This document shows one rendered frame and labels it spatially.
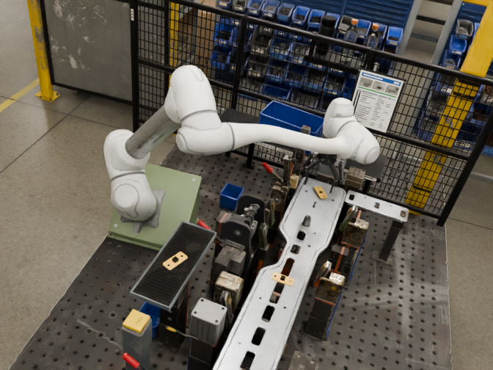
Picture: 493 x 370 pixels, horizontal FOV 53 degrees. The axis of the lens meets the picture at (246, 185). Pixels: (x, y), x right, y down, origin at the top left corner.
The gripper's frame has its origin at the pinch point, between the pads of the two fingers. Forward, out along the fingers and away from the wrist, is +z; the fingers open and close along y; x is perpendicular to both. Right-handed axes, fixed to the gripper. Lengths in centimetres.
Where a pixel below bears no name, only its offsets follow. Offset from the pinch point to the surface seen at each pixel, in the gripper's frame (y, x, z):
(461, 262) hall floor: 102, 113, 112
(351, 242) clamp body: 21.0, -8.6, 18.3
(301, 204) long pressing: -5.0, -1.5, 13.0
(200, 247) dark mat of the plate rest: -29, -60, -3
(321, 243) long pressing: 9.4, -21.1, 12.7
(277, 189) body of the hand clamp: -16.6, -3.0, 8.1
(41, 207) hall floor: -180, 26, 116
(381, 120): 17, 54, -9
